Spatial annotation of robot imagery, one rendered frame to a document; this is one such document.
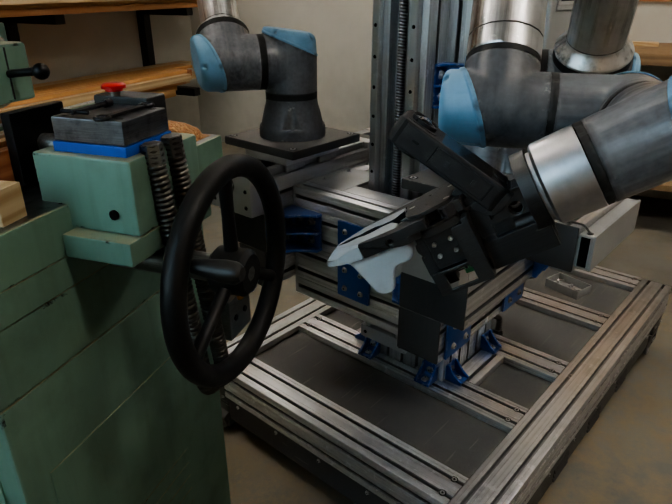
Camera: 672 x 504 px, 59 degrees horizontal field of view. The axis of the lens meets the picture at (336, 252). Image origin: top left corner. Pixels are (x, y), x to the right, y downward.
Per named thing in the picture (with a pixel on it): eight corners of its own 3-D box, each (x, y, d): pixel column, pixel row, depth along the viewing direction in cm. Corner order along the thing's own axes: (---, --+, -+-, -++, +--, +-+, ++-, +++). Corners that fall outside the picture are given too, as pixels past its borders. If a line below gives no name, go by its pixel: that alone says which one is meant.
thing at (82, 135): (127, 158, 65) (119, 108, 63) (47, 150, 68) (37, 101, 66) (190, 132, 76) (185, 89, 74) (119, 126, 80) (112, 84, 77)
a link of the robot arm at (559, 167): (576, 133, 45) (567, 116, 53) (519, 159, 47) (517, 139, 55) (613, 217, 47) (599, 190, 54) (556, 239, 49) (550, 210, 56)
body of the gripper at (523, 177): (435, 301, 54) (566, 251, 49) (391, 220, 52) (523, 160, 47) (443, 268, 61) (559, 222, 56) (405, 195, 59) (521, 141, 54)
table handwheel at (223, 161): (308, 181, 87) (277, 376, 86) (189, 169, 93) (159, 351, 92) (214, 124, 60) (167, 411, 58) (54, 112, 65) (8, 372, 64)
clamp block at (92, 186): (138, 239, 67) (126, 162, 64) (43, 225, 71) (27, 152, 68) (204, 198, 80) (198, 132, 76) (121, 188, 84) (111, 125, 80)
